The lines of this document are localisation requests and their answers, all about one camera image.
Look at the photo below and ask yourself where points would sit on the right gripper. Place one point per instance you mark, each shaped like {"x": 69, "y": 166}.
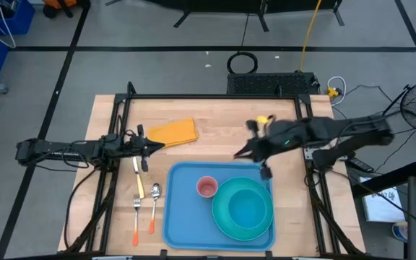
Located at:
{"x": 276, "y": 139}

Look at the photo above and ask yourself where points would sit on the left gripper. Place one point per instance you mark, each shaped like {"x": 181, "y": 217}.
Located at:
{"x": 135, "y": 144}

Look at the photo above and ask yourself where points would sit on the yellow cloth napkin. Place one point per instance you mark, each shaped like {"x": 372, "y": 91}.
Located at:
{"x": 173, "y": 131}

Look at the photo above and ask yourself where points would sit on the pink cup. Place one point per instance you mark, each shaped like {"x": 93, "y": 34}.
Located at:
{"x": 207, "y": 187}

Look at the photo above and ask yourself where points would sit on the blue bowl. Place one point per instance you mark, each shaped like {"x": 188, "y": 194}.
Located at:
{"x": 247, "y": 209}

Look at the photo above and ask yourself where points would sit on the teal green plate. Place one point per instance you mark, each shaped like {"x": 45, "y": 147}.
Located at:
{"x": 222, "y": 216}

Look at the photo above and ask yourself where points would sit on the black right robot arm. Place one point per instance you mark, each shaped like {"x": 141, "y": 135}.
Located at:
{"x": 356, "y": 130}

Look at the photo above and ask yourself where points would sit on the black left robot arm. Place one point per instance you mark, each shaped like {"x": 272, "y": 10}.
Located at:
{"x": 49, "y": 148}

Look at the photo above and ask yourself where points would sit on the blue plastic tray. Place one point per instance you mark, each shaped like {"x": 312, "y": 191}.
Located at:
{"x": 186, "y": 216}

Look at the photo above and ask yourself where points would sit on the yellow tape tag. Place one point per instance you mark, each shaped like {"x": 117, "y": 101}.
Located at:
{"x": 262, "y": 120}

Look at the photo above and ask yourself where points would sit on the black computer case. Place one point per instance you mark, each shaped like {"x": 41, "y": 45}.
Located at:
{"x": 273, "y": 83}

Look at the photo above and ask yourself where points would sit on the yellow plug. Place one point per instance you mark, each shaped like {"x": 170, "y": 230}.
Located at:
{"x": 332, "y": 92}

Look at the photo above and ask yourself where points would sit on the black power strip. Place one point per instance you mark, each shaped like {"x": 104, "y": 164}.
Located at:
{"x": 359, "y": 164}

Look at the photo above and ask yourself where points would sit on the white paper sheet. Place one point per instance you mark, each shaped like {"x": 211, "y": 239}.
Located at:
{"x": 383, "y": 202}

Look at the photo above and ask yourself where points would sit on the black partition screen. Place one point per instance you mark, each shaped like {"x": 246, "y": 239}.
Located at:
{"x": 229, "y": 5}

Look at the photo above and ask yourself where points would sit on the white blue tape roll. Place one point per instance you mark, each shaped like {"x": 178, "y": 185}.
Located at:
{"x": 400, "y": 231}

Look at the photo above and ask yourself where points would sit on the orange and black bag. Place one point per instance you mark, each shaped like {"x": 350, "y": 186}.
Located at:
{"x": 60, "y": 3}

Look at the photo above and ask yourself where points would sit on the large blue storage bin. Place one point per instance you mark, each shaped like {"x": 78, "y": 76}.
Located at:
{"x": 20, "y": 21}

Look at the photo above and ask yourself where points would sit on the black aluminium table frame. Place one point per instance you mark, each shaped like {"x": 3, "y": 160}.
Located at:
{"x": 211, "y": 96}

